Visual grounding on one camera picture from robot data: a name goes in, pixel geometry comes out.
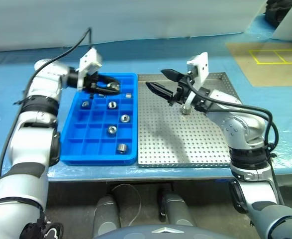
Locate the metal nut fourth row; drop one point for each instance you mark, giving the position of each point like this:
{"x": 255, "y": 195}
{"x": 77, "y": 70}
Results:
{"x": 112, "y": 129}

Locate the metal nut top row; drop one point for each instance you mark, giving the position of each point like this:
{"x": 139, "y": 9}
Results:
{"x": 128, "y": 95}

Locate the grey robot chest shell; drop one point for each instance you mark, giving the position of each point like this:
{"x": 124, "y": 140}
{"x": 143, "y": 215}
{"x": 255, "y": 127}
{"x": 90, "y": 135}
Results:
{"x": 145, "y": 232}

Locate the brown cardboard mat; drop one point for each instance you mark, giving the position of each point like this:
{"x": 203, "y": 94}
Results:
{"x": 272, "y": 74}

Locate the metal nut third row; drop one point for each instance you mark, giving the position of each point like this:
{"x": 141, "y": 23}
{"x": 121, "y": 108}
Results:
{"x": 125, "y": 118}

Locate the white leaning board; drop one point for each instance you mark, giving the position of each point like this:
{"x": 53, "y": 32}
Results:
{"x": 290, "y": 30}

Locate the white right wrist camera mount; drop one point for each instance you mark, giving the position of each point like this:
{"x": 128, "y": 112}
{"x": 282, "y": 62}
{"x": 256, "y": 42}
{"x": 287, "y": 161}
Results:
{"x": 200, "y": 67}

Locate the metal nut second row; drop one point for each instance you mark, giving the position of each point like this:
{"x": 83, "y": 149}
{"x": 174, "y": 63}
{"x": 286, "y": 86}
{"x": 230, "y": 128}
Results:
{"x": 112, "y": 104}

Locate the white backdrop sheet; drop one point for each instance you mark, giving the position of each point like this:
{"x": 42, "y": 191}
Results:
{"x": 135, "y": 20}

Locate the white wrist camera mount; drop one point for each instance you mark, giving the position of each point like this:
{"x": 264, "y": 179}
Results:
{"x": 200, "y": 67}
{"x": 89, "y": 61}

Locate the blue compartment tray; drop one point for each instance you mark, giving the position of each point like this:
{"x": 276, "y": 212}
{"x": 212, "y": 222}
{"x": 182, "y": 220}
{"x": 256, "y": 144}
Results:
{"x": 93, "y": 139}

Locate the metal nut left compartment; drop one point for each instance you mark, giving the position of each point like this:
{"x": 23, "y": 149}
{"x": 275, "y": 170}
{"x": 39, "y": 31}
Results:
{"x": 85, "y": 104}

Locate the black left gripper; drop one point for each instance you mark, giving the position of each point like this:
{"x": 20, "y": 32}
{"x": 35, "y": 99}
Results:
{"x": 92, "y": 82}

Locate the grey rounded robot leg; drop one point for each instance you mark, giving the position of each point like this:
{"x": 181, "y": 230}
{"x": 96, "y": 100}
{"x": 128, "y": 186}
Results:
{"x": 178, "y": 211}
{"x": 107, "y": 214}

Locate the black and white shoe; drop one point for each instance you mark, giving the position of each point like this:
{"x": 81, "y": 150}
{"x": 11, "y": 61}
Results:
{"x": 53, "y": 230}

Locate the black bag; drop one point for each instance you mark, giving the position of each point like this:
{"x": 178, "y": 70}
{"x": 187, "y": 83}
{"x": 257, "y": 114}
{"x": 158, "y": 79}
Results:
{"x": 277, "y": 12}

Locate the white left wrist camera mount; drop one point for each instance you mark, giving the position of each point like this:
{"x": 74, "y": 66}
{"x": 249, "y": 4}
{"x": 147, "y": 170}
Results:
{"x": 89, "y": 61}

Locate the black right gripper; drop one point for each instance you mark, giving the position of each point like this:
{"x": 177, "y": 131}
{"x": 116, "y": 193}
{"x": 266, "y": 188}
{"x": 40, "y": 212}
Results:
{"x": 179, "y": 97}

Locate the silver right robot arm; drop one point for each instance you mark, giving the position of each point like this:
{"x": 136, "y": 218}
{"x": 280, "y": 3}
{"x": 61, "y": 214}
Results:
{"x": 237, "y": 124}

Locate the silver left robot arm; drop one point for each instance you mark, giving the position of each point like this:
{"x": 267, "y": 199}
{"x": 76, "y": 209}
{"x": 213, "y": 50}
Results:
{"x": 43, "y": 82}

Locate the perforated metal tray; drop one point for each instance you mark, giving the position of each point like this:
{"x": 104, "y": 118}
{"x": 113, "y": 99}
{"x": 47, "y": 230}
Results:
{"x": 160, "y": 149}

